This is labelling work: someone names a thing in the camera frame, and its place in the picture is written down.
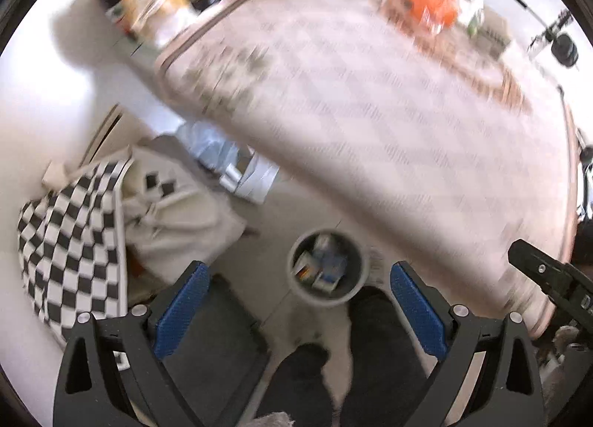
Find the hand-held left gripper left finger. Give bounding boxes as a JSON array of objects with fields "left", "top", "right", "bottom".
[{"left": 53, "top": 261, "right": 212, "bottom": 427}]

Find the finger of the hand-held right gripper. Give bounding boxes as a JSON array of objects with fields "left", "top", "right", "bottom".
[{"left": 507, "top": 239, "right": 593, "bottom": 331}]

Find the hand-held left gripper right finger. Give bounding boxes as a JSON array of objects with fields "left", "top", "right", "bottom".
[{"left": 390, "top": 261, "right": 547, "bottom": 427}]

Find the grey round trash bin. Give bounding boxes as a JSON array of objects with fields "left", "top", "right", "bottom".
[{"left": 287, "top": 228, "right": 372, "bottom": 306}]

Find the dark grey floor mat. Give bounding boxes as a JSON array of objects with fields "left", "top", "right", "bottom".
[{"left": 160, "top": 273, "right": 272, "bottom": 411}]

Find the person's right leg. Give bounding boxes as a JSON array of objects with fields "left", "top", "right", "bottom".
[{"left": 339, "top": 287, "right": 429, "bottom": 427}]

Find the person's leg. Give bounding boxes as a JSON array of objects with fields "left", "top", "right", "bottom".
[
  {"left": 339, "top": 287, "right": 429, "bottom": 427},
  {"left": 271, "top": 343, "right": 337, "bottom": 427}
]

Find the beige fabric bag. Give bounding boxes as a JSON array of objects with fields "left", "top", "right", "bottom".
[{"left": 119, "top": 142, "right": 248, "bottom": 280}]

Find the black white checkered cloth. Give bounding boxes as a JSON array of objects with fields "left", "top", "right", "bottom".
[{"left": 17, "top": 157, "right": 135, "bottom": 370}]

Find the person's left leg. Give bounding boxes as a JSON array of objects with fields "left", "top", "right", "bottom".
[{"left": 271, "top": 343, "right": 337, "bottom": 427}]

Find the silver white wrapping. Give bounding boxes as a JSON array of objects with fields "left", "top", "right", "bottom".
[{"left": 175, "top": 122, "right": 281, "bottom": 204}]

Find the orange plastic bag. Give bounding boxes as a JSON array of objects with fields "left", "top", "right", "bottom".
[{"left": 382, "top": 0, "right": 460, "bottom": 35}]

